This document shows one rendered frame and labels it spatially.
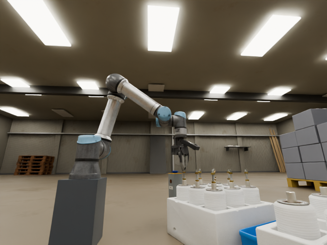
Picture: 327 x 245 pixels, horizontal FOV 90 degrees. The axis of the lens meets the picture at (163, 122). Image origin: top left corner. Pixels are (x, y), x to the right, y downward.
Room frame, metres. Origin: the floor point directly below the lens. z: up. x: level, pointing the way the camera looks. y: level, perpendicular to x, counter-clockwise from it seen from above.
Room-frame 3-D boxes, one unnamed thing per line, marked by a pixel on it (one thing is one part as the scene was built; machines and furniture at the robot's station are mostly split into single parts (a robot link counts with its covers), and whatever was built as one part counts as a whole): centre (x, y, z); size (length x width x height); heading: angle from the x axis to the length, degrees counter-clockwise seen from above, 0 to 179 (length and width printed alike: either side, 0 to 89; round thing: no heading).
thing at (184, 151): (1.03, -0.10, 0.48); 0.09 x 0.08 x 0.12; 49
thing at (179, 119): (1.03, -0.10, 0.64); 0.09 x 0.08 x 0.11; 89
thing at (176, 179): (1.19, -0.08, 0.16); 0.07 x 0.07 x 0.31; 28
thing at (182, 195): (1.02, -0.12, 0.16); 0.10 x 0.10 x 0.18
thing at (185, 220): (0.97, -0.28, 0.09); 0.39 x 0.39 x 0.18; 28
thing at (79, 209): (0.90, 0.41, 0.15); 0.18 x 0.18 x 0.30; 5
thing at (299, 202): (0.53, -0.37, 0.25); 0.08 x 0.08 x 0.01
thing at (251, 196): (0.92, -0.44, 0.16); 0.10 x 0.10 x 0.18
